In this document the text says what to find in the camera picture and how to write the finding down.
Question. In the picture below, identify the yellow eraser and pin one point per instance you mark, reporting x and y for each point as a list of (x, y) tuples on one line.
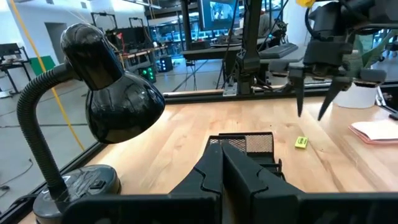
[(301, 142)]

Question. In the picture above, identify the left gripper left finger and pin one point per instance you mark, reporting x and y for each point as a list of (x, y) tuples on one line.
[(208, 174)]

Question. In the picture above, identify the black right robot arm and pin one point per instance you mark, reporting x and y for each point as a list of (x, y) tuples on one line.
[(357, 9)]

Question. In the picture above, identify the black mesh top case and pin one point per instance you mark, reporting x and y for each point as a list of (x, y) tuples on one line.
[(276, 51)]

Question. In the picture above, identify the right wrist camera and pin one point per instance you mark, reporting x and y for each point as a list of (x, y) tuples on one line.
[(323, 53)]

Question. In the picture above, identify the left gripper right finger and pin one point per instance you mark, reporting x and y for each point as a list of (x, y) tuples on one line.
[(245, 186)]

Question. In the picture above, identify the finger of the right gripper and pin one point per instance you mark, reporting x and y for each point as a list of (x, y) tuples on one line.
[(334, 93), (299, 90)]

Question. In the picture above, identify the black mesh desk organizer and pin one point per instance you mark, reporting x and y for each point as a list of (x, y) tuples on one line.
[(259, 143)]

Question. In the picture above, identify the pink sticky note pad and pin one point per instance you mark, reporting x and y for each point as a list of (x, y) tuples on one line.
[(376, 130)]

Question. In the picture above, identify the black cart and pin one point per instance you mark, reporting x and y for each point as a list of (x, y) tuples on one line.
[(12, 49)]

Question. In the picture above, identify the person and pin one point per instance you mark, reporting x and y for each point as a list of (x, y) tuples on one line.
[(265, 25)]

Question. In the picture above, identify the lit display screen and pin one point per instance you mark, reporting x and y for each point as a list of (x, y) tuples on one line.
[(220, 12)]

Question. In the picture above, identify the device with green lights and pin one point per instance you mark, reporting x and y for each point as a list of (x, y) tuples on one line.
[(149, 74)]

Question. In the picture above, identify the white cup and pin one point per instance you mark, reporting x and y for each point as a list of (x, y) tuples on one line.
[(357, 98)]

